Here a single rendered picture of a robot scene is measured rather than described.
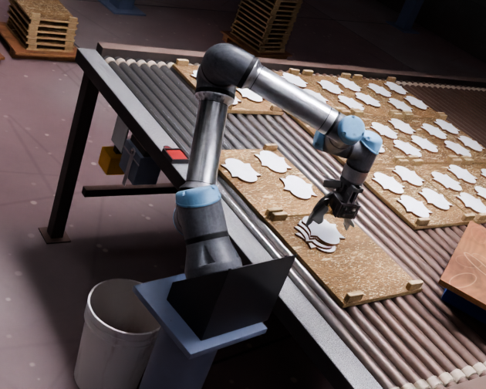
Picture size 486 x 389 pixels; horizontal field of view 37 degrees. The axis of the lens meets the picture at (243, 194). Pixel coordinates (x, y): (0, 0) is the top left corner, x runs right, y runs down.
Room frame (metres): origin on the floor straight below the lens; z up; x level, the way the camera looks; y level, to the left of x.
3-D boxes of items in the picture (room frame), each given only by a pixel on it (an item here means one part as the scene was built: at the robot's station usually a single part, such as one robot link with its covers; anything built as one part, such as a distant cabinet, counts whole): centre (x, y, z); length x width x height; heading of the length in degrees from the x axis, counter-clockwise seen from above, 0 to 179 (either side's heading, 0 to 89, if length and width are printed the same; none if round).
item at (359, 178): (2.00, -0.29, 1.20); 0.08 x 0.08 x 0.05
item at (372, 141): (2.00, -0.29, 1.28); 0.09 x 0.08 x 0.11; 99
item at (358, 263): (1.98, -0.36, 0.93); 0.41 x 0.35 x 0.02; 44
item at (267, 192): (2.28, -0.07, 0.93); 0.41 x 0.35 x 0.02; 44
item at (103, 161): (2.49, 0.53, 0.74); 0.09 x 0.08 x 0.24; 43
